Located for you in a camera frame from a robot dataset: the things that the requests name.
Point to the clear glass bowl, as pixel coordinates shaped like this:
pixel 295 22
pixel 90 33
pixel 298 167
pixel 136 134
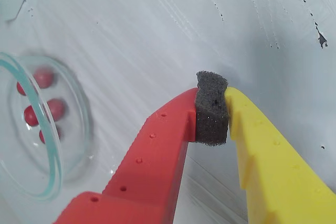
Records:
pixel 76 140

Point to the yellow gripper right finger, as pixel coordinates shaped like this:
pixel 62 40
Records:
pixel 275 176

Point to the red round pill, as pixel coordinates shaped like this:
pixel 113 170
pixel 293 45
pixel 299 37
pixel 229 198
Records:
pixel 31 116
pixel 44 77
pixel 55 109
pixel 43 136
pixel 21 89

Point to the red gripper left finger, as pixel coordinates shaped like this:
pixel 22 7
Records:
pixel 147 169

